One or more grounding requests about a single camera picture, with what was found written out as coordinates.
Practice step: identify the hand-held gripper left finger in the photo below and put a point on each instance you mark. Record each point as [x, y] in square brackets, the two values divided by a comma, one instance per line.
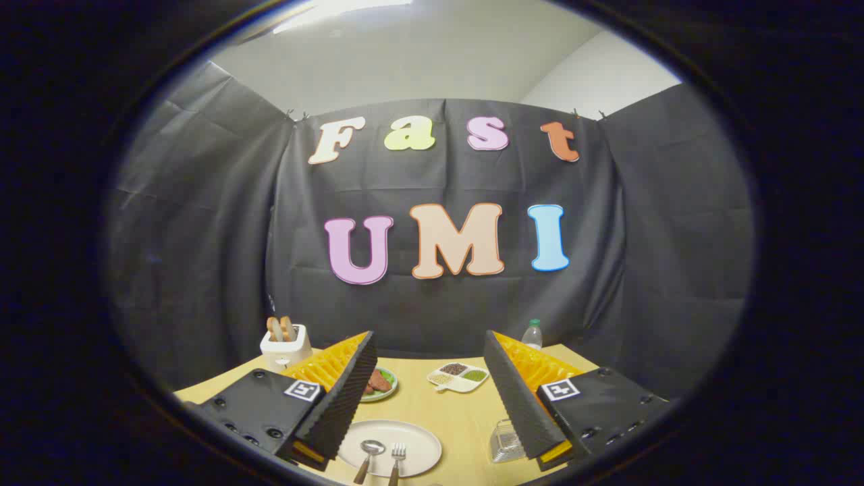
[344, 405]

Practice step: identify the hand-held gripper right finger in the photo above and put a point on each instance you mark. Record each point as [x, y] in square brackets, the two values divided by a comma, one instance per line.
[520, 405]

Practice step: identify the brown meat slices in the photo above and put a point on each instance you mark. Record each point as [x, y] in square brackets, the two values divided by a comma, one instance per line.
[378, 383]

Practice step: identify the clear plastic container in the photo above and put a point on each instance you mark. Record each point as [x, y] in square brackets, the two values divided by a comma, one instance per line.
[506, 445]

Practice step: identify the pale green plate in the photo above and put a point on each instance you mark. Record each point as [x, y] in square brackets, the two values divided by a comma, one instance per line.
[392, 389]

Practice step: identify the green beans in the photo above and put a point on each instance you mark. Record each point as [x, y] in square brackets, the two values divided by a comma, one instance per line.
[474, 375]

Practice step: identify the white divided dish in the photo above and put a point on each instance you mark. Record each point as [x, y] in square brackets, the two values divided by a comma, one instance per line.
[466, 387]

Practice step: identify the clear water bottle green cap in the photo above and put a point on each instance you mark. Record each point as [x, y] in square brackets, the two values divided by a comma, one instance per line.
[532, 337]

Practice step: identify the dark red beans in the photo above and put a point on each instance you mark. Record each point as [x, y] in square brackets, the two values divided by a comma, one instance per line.
[453, 368]

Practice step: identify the white toaster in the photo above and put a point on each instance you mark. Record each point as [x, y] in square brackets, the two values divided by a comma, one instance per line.
[287, 354]

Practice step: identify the pale grains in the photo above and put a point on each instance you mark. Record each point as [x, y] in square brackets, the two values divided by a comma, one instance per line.
[440, 379]

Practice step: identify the white round plate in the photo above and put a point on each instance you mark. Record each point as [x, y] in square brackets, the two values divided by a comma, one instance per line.
[418, 445]

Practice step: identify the toasted bread slice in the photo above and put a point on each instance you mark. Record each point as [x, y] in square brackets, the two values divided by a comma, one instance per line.
[288, 328]
[274, 329]

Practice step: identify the black backdrop cloth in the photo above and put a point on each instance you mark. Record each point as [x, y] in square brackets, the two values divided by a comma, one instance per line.
[202, 236]

